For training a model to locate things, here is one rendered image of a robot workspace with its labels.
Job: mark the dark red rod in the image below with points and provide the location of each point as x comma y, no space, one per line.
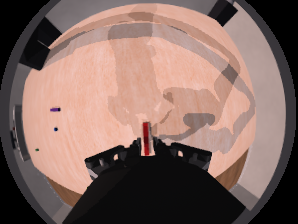
146,139

